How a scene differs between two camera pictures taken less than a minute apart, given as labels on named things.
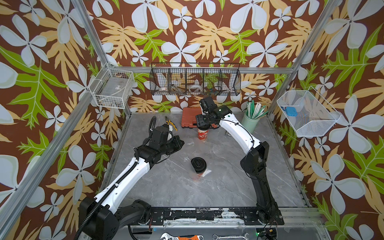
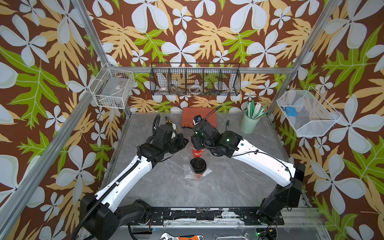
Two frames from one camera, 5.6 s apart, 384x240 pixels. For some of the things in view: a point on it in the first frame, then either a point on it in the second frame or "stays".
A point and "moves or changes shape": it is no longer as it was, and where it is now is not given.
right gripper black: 199,121 -> 195,140
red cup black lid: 203,132 moves or changes shape
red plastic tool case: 188,117 stays
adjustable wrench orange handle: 168,237 stays
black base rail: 216,215 stays
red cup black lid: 200,165 stays
